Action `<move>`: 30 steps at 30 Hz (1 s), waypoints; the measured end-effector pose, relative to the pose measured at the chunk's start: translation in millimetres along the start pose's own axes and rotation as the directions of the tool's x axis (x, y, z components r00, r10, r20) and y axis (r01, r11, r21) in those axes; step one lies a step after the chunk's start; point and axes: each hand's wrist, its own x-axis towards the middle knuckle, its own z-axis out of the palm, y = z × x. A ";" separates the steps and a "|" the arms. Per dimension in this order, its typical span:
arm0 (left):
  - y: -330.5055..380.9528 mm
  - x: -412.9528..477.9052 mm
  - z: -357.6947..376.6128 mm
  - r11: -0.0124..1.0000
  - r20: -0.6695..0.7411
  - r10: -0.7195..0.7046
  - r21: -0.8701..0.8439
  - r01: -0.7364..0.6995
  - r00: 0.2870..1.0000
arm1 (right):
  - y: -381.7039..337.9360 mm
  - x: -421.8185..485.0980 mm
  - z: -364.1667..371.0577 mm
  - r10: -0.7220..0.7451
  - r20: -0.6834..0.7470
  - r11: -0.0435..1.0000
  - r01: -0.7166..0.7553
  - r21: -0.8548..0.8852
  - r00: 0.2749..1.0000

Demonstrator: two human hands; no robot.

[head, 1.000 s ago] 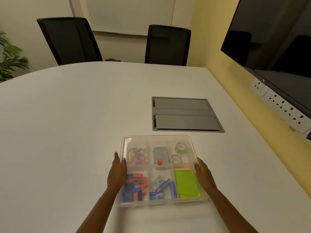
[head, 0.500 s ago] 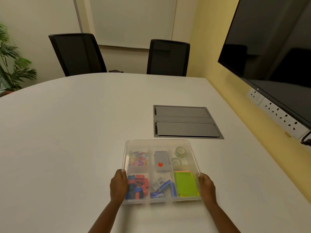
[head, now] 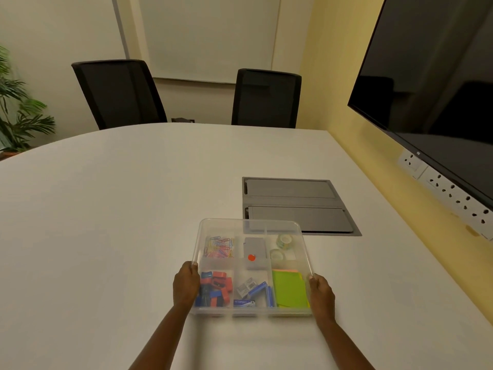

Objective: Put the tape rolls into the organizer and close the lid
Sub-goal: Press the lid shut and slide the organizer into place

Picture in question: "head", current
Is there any person's right hand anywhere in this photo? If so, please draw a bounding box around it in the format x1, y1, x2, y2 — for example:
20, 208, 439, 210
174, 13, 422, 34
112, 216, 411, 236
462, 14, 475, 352
308, 273, 337, 327

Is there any person's left hand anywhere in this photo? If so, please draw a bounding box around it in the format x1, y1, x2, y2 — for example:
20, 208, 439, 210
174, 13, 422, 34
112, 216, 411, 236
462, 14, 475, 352
172, 261, 201, 310

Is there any clear plastic organizer tray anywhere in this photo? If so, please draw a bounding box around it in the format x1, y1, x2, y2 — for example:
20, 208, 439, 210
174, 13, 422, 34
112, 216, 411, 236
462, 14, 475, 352
188, 218, 315, 319

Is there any person's right forearm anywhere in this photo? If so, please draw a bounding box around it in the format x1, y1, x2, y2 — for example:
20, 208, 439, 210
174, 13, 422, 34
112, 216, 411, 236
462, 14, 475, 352
317, 319, 377, 370

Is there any person's left forearm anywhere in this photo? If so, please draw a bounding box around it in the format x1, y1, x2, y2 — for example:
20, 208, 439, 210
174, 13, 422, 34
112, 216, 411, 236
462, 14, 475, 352
128, 305, 193, 370

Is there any green sticky note pad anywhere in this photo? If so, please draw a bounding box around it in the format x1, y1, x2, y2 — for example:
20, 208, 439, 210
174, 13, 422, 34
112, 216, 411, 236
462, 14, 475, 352
272, 270, 310, 308

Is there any pile of red blue sharpeners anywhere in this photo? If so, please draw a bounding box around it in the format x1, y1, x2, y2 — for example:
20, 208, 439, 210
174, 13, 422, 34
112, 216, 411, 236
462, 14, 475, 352
195, 271, 234, 307

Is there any pile of coloured paper clips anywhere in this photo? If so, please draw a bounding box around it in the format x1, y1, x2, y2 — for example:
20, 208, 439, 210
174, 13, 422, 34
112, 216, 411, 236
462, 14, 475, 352
205, 236, 235, 259

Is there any small grey staple box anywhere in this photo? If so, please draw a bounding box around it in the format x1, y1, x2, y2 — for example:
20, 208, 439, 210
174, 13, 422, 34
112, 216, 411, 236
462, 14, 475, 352
236, 279, 257, 298

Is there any grey box with red dot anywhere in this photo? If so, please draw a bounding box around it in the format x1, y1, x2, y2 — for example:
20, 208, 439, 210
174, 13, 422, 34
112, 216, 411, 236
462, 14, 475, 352
243, 237, 269, 270

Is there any white long socket strip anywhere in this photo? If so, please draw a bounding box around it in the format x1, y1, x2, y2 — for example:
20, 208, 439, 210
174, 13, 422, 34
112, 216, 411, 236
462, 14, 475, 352
418, 165, 493, 242

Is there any black mesh office chair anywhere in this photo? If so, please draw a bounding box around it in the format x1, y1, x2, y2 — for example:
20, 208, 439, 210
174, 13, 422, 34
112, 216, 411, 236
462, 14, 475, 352
231, 68, 302, 129
71, 59, 168, 131

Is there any green potted palm plant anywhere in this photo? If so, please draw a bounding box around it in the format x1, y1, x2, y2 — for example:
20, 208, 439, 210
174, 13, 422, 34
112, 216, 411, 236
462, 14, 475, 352
0, 45, 57, 152

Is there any grey table cable box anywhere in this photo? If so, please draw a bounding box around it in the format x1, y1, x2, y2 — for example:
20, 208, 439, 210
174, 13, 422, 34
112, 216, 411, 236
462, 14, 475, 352
241, 176, 363, 237

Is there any grey cable box lid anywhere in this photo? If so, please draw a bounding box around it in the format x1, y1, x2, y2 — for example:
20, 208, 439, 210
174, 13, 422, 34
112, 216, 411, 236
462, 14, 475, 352
245, 179, 339, 199

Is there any white square wall socket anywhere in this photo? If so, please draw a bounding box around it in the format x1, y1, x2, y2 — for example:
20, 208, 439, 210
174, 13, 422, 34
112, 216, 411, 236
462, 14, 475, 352
397, 148, 429, 180

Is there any black wall television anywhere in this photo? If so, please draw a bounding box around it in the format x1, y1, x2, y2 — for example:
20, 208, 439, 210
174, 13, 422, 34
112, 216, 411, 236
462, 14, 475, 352
347, 0, 493, 212

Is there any white wall board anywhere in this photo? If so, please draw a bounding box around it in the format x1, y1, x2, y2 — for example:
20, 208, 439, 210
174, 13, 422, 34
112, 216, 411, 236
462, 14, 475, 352
111, 0, 282, 85

